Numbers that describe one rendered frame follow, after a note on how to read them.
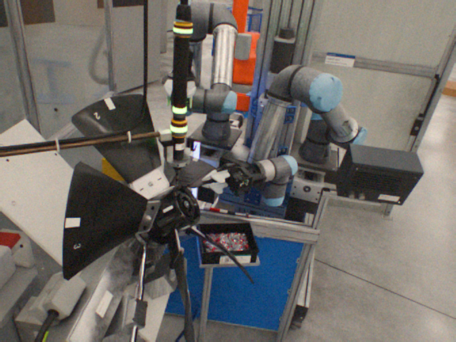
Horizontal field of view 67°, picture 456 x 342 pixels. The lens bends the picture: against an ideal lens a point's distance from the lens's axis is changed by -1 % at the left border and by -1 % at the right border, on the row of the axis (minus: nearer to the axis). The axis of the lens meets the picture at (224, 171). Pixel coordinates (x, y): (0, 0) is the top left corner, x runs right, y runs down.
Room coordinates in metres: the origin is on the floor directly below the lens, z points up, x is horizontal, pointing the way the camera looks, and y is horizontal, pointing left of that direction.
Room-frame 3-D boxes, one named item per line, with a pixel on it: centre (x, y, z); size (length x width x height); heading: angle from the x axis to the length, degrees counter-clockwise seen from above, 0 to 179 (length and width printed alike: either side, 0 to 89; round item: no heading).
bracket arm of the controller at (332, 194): (1.18, -0.52, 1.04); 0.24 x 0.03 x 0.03; 87
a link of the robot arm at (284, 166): (1.10, -0.20, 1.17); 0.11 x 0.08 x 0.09; 124
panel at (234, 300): (1.21, 0.01, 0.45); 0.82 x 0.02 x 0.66; 87
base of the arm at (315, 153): (1.51, -0.42, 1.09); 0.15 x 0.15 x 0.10
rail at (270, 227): (1.21, 0.01, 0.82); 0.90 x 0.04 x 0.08; 87
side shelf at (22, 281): (0.77, 0.69, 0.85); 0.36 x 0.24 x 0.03; 177
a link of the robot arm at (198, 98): (1.13, 0.15, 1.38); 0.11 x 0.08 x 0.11; 93
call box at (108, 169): (1.23, 0.41, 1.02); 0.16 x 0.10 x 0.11; 87
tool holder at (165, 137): (0.85, 0.14, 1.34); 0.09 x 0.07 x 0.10; 122
